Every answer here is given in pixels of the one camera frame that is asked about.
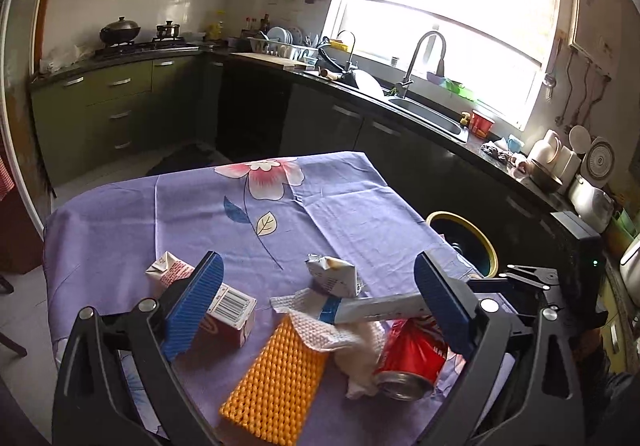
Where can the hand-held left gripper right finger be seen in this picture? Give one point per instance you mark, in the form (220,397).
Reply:
(445,306)

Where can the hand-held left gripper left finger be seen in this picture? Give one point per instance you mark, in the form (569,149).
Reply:
(192,311)

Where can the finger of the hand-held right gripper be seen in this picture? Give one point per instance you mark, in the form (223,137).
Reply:
(535,274)
(505,288)

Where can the red white drink carton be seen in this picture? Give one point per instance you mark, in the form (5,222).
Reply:
(230,313)

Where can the red cola can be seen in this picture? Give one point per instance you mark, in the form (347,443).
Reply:
(410,356)

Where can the dark bin with yellow rim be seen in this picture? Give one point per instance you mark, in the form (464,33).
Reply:
(460,236)

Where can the white blue toothpaste tube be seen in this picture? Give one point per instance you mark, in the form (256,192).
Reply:
(375,308)

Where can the white paper towel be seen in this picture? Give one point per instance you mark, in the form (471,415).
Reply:
(360,351)

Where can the orange sponge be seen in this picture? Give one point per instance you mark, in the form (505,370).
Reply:
(275,386)

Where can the blue white carton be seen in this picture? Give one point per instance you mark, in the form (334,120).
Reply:
(335,273)

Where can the person's right forearm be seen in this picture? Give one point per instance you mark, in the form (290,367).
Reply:
(615,386)

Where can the white rice cooker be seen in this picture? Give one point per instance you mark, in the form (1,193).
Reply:
(592,203)

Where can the dark metal bowl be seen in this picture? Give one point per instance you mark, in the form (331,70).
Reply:
(545,178)

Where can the purple floral tablecloth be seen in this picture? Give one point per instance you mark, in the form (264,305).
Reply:
(200,206)

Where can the white round appliance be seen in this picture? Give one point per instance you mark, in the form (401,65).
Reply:
(599,161)

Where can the white jug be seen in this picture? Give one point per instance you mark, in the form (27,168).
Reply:
(542,148)

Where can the dark rag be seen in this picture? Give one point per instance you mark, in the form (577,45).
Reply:
(495,152)

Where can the light blue cup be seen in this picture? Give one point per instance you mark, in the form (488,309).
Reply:
(515,144)

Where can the black stone countertop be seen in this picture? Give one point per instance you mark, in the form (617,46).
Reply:
(480,153)

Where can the red paper cup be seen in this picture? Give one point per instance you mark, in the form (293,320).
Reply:
(482,123)

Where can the yellow soap dispenser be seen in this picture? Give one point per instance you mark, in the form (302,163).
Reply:
(465,120)

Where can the steel sink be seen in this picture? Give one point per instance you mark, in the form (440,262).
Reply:
(430,118)

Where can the green plastic bowl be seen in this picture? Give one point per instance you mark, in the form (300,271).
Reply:
(460,88)

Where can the green base cabinets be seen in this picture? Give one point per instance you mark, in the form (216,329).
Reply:
(100,116)

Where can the blue plastic bowl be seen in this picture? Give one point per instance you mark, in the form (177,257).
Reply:
(436,77)

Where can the white plate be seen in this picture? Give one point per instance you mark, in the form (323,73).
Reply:
(367,83)

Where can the white water heater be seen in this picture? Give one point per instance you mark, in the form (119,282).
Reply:
(592,21)

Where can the tall steel faucet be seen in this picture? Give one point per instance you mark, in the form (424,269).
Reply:
(415,56)

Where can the glass sliding door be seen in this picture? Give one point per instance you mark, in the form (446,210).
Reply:
(20,126)

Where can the wooden rolling pin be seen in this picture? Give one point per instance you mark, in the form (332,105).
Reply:
(330,73)

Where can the wooden cutting board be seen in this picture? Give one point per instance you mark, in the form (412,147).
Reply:
(265,59)

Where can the black gas stove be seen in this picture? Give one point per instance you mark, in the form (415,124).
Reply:
(150,47)

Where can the small curved faucet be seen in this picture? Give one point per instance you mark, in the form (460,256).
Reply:
(353,46)

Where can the steel cooking pot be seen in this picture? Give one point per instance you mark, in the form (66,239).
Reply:
(167,31)

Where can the white dish rack with dishes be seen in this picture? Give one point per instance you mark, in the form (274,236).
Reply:
(280,43)

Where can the clear plastic bag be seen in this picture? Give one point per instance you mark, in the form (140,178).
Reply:
(65,58)

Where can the yellow oil bottle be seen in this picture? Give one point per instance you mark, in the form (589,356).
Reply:
(216,28)

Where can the kitchen window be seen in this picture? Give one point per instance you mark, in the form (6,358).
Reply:
(450,1)

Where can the black lidded wok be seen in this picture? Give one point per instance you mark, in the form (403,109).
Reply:
(120,32)

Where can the dark sauce bottles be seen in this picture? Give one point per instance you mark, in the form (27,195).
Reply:
(262,26)

